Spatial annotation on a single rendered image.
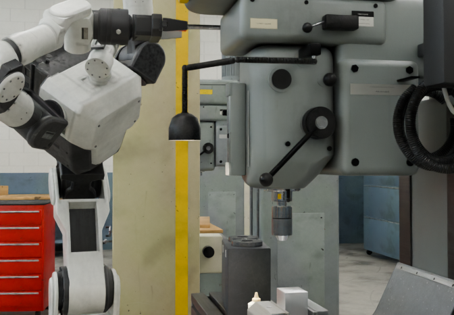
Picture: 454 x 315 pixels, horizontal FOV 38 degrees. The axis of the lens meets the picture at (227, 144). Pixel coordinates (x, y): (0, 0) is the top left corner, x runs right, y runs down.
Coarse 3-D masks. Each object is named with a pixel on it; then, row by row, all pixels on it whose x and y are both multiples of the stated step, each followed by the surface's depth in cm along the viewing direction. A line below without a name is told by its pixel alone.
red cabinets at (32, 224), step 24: (0, 216) 568; (24, 216) 569; (48, 216) 589; (0, 240) 567; (24, 240) 568; (48, 240) 589; (0, 264) 566; (24, 264) 568; (48, 264) 589; (0, 288) 566; (24, 288) 567; (48, 288) 589
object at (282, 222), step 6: (276, 216) 151; (282, 216) 150; (288, 216) 151; (276, 222) 151; (282, 222) 150; (288, 222) 151; (276, 228) 151; (282, 228) 150; (288, 228) 151; (276, 234) 151; (282, 234) 150; (288, 234) 151
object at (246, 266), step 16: (224, 240) 200; (240, 240) 189; (256, 240) 189; (224, 256) 192; (240, 256) 182; (256, 256) 182; (224, 272) 192; (240, 272) 182; (256, 272) 182; (224, 288) 192; (240, 288) 181; (256, 288) 182; (224, 304) 192; (240, 304) 181
